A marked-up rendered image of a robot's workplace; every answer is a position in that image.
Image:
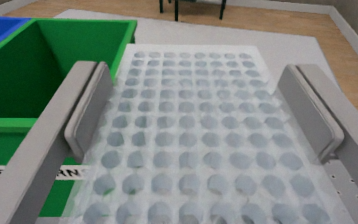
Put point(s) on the white well plate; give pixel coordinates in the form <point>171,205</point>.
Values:
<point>199,106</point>

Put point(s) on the grey perforated breadboard plate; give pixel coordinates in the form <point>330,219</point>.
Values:
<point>341,180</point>

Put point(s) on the green bin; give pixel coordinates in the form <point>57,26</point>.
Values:
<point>34,61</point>

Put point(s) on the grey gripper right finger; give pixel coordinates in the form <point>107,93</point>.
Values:
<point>327,118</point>

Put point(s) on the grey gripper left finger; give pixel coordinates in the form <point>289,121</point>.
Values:
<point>63,130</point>

